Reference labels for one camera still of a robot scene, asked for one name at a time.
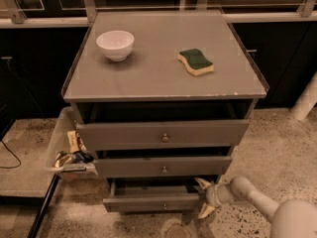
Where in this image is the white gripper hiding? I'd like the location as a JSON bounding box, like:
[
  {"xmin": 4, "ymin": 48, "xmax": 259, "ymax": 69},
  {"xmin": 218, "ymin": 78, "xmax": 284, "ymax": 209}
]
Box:
[{"xmin": 195, "ymin": 178, "xmax": 228, "ymax": 219}]

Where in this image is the grey bottom drawer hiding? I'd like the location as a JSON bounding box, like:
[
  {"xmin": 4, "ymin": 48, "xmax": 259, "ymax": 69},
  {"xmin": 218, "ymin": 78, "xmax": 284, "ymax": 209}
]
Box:
[{"xmin": 103, "ymin": 177, "xmax": 205, "ymax": 212}]

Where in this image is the grey drawer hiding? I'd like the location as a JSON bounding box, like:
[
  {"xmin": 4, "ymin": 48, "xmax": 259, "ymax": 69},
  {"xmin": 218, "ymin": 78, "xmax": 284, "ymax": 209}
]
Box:
[
  {"xmin": 94, "ymin": 157, "xmax": 232, "ymax": 178},
  {"xmin": 77, "ymin": 120, "xmax": 250, "ymax": 151},
  {"xmin": 103, "ymin": 177, "xmax": 205, "ymax": 212}
]

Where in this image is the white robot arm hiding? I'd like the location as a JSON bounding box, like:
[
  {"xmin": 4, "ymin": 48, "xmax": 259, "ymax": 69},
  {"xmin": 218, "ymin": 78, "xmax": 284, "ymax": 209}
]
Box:
[{"xmin": 195, "ymin": 177, "xmax": 317, "ymax": 238}]

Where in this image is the grey middle drawer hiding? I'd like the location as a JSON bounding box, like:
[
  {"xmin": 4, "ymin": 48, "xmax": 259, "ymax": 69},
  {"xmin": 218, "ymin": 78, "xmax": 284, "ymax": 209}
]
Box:
[{"xmin": 94, "ymin": 157, "xmax": 232, "ymax": 178}]

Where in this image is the grey top drawer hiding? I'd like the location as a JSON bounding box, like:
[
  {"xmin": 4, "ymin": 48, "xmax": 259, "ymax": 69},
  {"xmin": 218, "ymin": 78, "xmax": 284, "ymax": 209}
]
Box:
[{"xmin": 77, "ymin": 120, "xmax": 250, "ymax": 151}]

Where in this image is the grey drawer cabinet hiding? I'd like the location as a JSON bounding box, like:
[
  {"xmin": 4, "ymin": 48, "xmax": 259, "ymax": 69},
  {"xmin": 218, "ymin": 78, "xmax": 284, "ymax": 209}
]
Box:
[{"xmin": 60, "ymin": 9, "xmax": 270, "ymax": 196}]

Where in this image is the dark blue snack packet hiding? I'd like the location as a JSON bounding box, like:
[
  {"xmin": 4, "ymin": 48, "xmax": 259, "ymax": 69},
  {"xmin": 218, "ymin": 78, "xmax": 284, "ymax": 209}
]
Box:
[{"xmin": 73, "ymin": 151, "xmax": 94, "ymax": 164}]

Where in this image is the green yellow sponge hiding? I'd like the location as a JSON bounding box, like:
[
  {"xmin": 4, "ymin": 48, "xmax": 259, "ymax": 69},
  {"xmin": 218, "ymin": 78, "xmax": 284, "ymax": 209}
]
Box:
[{"xmin": 177, "ymin": 49, "xmax": 214, "ymax": 76}]

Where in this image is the tan snack packet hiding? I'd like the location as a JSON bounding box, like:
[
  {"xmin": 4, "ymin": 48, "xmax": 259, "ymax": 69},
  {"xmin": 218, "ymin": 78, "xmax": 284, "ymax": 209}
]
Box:
[{"xmin": 67, "ymin": 131, "xmax": 80, "ymax": 153}]

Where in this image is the gold snack wrapper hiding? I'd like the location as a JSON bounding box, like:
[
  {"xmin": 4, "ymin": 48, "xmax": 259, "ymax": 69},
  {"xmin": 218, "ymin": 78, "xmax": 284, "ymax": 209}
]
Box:
[{"xmin": 54, "ymin": 152, "xmax": 75, "ymax": 168}]

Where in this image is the white ceramic bowl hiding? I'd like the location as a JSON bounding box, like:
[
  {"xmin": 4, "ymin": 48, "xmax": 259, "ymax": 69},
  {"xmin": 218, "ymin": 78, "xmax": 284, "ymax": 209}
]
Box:
[{"xmin": 96, "ymin": 31, "xmax": 135, "ymax": 61}]

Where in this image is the white post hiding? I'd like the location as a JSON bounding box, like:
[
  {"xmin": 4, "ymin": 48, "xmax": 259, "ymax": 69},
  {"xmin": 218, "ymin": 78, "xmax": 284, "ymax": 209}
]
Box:
[{"xmin": 290, "ymin": 80, "xmax": 317, "ymax": 121}]

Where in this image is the black cable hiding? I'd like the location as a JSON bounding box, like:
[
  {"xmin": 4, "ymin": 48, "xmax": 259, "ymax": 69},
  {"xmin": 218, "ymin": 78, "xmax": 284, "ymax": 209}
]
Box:
[{"xmin": 0, "ymin": 138, "xmax": 22, "ymax": 170}]

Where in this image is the metal railing frame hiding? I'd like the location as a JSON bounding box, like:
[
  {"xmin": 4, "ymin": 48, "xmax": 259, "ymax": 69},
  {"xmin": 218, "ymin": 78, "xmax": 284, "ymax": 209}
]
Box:
[{"xmin": 0, "ymin": 0, "xmax": 317, "ymax": 26}]

